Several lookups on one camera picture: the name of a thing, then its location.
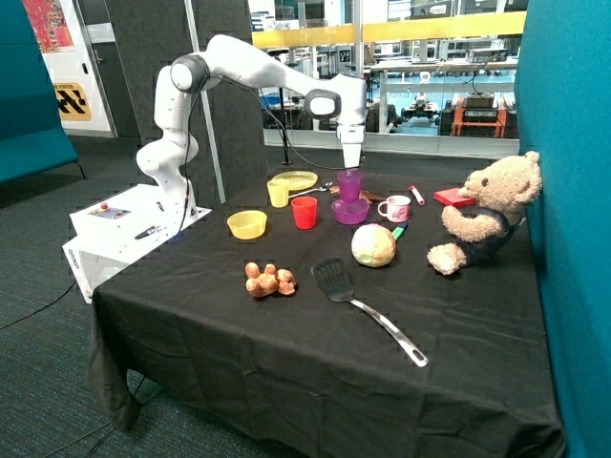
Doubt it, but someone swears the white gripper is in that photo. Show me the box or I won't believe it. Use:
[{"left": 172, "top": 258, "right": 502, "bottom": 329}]
[{"left": 337, "top": 124, "right": 365, "bottom": 176}]

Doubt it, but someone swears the purple plastic cup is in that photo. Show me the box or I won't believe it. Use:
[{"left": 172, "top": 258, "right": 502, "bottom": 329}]
[{"left": 337, "top": 170, "right": 363, "bottom": 203}]

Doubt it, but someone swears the yellow plastic cup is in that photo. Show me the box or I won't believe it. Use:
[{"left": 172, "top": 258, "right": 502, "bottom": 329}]
[{"left": 266, "top": 178, "right": 289, "bottom": 208}]

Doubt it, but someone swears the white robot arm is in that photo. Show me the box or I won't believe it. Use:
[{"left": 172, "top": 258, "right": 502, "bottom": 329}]
[{"left": 137, "top": 34, "right": 367, "bottom": 217}]

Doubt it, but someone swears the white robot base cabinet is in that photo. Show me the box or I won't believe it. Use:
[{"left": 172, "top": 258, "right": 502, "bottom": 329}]
[{"left": 63, "top": 184, "right": 211, "bottom": 303}]

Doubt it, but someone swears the metal spoon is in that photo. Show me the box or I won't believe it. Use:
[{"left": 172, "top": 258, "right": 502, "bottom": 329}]
[{"left": 288, "top": 182, "right": 332, "bottom": 199}]

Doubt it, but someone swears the purple plastic bowl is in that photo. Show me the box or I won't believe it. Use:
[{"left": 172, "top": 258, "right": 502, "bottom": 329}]
[{"left": 331, "top": 199, "right": 369, "bottom": 225}]

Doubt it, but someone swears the yellow-green plastic plate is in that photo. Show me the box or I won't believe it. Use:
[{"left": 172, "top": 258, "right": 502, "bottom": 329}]
[{"left": 272, "top": 170, "right": 318, "bottom": 192}]

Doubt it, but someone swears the red plastic cup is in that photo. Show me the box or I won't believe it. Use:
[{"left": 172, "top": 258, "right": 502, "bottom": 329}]
[{"left": 291, "top": 196, "right": 318, "bottom": 230}]

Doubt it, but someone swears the pink printed mug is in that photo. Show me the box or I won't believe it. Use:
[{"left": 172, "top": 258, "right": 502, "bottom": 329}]
[{"left": 377, "top": 196, "right": 411, "bottom": 223}]

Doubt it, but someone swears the red-capped white marker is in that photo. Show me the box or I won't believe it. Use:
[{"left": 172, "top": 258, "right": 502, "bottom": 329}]
[{"left": 410, "top": 185, "right": 426, "bottom": 206}]

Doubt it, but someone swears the pastel plush ball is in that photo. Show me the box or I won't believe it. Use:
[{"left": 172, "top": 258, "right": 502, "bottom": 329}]
[{"left": 351, "top": 223, "right": 396, "bottom": 268}]

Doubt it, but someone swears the green highlighter marker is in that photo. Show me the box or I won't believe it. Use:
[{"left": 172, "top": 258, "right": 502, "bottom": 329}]
[{"left": 391, "top": 221, "right": 409, "bottom": 241}]

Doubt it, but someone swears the red flat block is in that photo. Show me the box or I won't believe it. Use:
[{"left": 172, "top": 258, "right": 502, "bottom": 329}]
[{"left": 433, "top": 188, "right": 477, "bottom": 208}]

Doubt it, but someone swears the yellow plastic bowl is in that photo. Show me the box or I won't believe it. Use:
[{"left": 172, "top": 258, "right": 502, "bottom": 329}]
[{"left": 226, "top": 210, "right": 267, "bottom": 240}]

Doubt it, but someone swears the small orange plush toy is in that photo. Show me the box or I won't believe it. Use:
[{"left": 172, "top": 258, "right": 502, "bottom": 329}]
[{"left": 244, "top": 262, "right": 298, "bottom": 298}]

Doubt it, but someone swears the beige teddy bear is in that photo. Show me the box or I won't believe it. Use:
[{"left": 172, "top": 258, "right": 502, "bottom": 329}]
[{"left": 427, "top": 151, "right": 543, "bottom": 276}]

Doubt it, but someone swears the black tablecloth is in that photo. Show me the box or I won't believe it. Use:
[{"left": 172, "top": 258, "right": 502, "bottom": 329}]
[{"left": 88, "top": 180, "right": 566, "bottom": 457}]

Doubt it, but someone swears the black pen on cabinet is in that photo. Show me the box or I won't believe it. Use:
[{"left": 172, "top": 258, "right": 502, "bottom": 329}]
[{"left": 135, "top": 226, "right": 162, "bottom": 240}]

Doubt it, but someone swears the teal partition panel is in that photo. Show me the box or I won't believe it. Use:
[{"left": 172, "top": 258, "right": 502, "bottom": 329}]
[{"left": 516, "top": 1, "right": 610, "bottom": 457}]

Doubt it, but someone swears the teal sofa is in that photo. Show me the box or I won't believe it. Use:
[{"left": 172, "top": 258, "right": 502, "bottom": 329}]
[{"left": 0, "top": 0, "right": 79, "bottom": 183}]

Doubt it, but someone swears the black metal-handled spatula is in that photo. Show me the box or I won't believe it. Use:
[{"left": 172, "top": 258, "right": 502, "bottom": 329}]
[{"left": 310, "top": 257, "right": 429, "bottom": 367}]

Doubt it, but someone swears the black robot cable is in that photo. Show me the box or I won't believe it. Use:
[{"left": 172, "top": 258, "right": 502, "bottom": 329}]
[{"left": 176, "top": 73, "right": 367, "bottom": 238}]

